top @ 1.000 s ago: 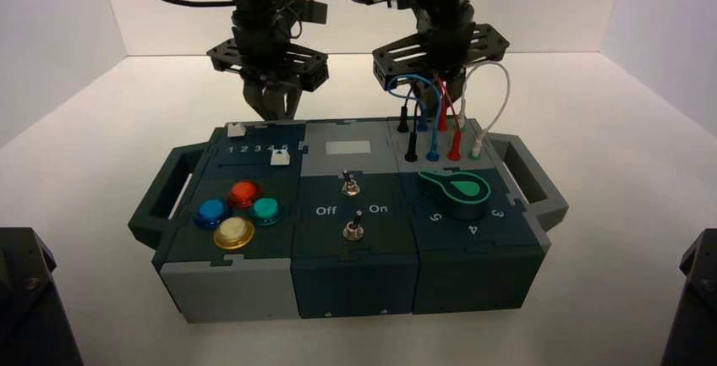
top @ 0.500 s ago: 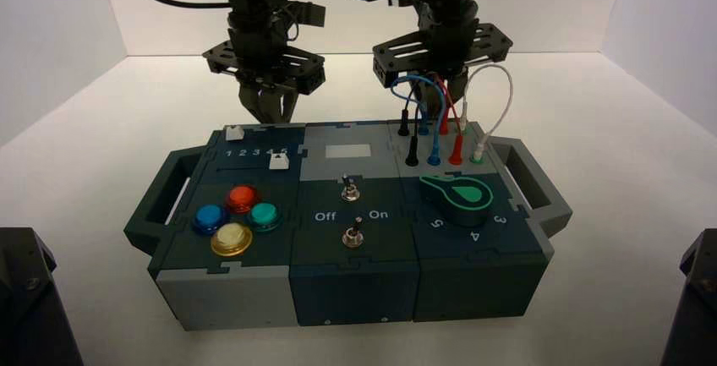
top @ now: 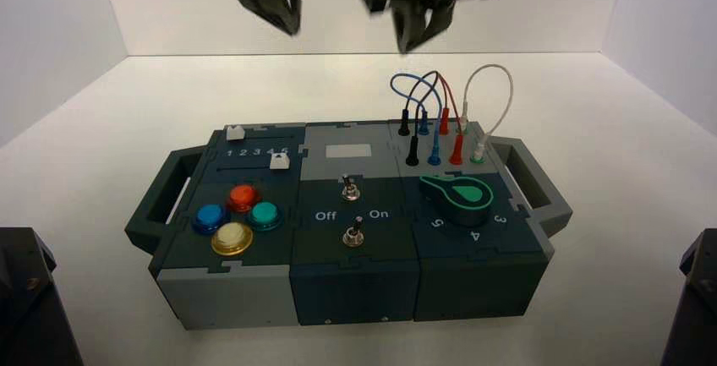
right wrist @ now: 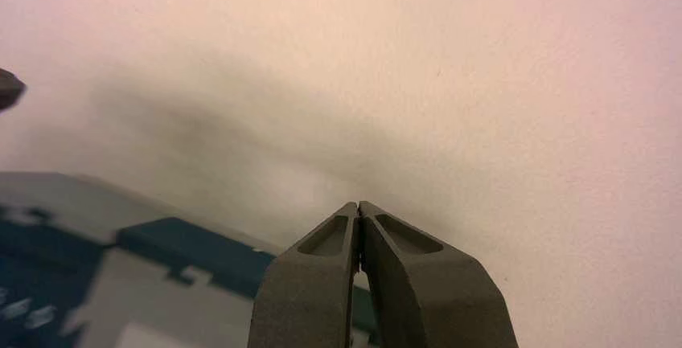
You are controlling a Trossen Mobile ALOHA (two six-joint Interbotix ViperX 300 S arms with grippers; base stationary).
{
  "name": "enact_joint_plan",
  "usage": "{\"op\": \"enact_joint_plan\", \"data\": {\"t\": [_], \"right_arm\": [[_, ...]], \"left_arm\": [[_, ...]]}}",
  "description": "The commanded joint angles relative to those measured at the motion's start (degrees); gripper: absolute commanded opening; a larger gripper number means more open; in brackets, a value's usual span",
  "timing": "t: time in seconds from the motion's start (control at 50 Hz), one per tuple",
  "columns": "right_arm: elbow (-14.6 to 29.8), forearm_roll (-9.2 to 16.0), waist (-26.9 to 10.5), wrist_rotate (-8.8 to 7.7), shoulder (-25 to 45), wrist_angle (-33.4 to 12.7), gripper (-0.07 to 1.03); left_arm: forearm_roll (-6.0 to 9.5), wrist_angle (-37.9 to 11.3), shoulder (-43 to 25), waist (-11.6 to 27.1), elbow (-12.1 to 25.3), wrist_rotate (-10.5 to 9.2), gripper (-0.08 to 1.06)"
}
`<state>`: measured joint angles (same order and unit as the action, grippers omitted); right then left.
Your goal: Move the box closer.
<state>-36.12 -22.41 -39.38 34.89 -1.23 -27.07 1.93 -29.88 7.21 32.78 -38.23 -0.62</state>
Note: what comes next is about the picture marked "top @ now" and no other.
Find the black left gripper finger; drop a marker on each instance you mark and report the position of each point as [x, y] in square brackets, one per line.
[263, 2]
[296, 5]

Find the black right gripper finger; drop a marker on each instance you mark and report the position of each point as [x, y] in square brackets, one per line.
[441, 19]
[410, 30]

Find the grey and teal task box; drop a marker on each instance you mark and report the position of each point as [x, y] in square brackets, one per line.
[353, 290]

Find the small white slider knob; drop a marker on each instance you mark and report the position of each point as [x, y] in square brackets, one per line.
[234, 133]
[279, 161]

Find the green and black rotary knob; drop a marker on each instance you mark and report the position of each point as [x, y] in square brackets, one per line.
[462, 202]

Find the orange round push button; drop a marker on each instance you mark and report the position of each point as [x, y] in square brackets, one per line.
[243, 197]

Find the teal round push button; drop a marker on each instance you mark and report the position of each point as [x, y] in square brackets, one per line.
[265, 215]

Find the blue round push button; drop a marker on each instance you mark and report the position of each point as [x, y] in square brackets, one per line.
[208, 218]

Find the yellow round push button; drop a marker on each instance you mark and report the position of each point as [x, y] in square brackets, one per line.
[232, 237]

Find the metal toggle switch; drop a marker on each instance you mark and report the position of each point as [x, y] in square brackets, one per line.
[353, 234]
[349, 189]

